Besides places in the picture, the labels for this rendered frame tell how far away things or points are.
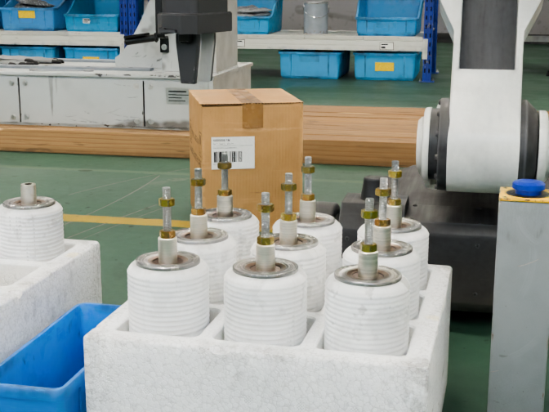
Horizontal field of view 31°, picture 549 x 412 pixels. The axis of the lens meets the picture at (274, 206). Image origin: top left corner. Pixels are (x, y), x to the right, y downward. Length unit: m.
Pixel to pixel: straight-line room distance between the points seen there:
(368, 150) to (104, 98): 0.92
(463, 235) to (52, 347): 0.67
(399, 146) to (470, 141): 1.64
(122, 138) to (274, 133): 1.11
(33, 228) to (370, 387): 0.60
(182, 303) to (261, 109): 1.17
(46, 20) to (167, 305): 5.31
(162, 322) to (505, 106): 0.63
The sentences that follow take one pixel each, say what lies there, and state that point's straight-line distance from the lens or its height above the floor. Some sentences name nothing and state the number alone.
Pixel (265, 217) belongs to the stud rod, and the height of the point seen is 0.31.
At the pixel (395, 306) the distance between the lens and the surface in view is 1.08.
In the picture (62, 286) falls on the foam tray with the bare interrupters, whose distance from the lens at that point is 1.43.
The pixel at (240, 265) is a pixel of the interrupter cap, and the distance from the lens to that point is 1.13.
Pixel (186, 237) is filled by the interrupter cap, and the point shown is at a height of 0.25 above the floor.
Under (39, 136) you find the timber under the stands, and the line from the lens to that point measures 3.41.
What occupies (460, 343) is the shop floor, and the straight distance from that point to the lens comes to 1.63.
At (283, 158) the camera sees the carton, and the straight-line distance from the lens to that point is 2.28.
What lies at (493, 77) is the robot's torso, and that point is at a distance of 1.50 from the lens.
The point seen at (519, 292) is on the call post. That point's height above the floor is 0.20.
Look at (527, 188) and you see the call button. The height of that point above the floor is 0.33.
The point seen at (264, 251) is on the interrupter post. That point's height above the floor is 0.27.
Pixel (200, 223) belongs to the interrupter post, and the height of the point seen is 0.27.
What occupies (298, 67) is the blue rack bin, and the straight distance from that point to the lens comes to 5.88.
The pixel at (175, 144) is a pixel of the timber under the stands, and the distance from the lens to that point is 3.24.
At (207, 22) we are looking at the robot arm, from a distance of 1.19.
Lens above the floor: 0.57
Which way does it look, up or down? 13 degrees down
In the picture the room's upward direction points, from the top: straight up
